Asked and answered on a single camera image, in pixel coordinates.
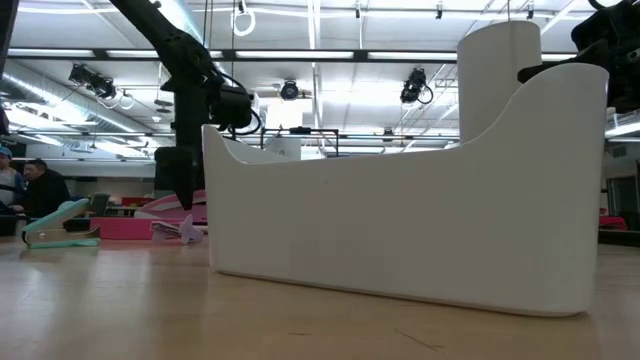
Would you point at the black station frame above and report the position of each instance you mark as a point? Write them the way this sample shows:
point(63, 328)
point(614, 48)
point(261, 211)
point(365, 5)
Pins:
point(300, 130)

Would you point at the black monitor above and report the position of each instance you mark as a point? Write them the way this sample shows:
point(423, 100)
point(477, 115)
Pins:
point(162, 170)

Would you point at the white plastic bin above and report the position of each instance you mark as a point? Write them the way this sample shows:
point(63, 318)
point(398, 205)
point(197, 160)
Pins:
point(400, 225)

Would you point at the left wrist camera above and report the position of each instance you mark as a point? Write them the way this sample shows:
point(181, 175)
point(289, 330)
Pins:
point(232, 107)

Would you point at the silver ventilation duct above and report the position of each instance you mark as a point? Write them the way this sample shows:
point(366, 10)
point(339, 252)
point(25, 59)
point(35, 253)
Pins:
point(30, 95)

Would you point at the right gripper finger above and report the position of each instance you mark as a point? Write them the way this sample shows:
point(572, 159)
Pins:
point(575, 57)

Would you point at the person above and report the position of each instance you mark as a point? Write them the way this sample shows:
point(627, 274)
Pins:
point(47, 192)
point(7, 180)

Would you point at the pink box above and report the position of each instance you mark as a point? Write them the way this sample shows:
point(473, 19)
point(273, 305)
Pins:
point(160, 205)

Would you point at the black studio spotlight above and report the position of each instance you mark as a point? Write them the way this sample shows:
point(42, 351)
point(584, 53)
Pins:
point(289, 91)
point(80, 74)
point(104, 87)
point(412, 87)

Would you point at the lavender staple remover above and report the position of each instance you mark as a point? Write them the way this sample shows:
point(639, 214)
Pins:
point(187, 231)

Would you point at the red storage bin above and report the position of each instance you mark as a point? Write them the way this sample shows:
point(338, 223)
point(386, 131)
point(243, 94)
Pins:
point(614, 223)
point(137, 201)

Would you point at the teal staple remover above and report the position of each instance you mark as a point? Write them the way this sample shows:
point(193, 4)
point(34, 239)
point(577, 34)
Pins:
point(60, 214)

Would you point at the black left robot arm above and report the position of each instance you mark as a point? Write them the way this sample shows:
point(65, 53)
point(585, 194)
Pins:
point(170, 45)

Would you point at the grey waste bin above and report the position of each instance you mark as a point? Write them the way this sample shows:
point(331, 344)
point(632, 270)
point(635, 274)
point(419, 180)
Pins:
point(103, 204)

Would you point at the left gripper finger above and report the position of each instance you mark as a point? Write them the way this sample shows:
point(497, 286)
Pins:
point(197, 170)
point(185, 175)

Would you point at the black overhead light beam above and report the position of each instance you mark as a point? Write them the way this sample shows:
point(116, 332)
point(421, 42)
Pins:
point(360, 55)

